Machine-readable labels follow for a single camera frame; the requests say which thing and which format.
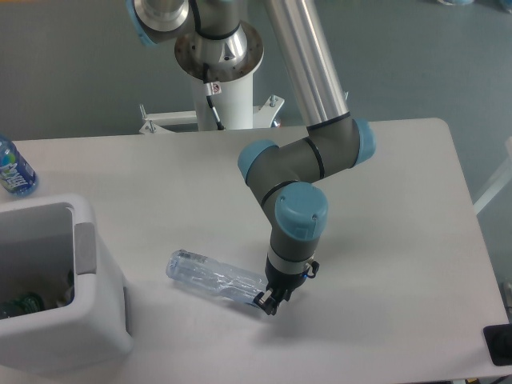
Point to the white frame at right edge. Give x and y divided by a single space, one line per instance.
495 183

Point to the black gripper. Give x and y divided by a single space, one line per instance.
283 278

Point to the black device at table corner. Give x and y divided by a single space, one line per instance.
498 340

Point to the green bottle inside trash can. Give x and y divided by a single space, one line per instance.
26 303

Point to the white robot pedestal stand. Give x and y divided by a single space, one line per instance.
230 104

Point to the crushed clear plastic bottle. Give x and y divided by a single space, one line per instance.
215 277

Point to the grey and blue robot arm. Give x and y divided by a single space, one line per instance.
220 52

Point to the white plastic trash can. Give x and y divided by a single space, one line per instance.
51 247

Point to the blue labelled drink bottle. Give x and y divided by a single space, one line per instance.
17 176

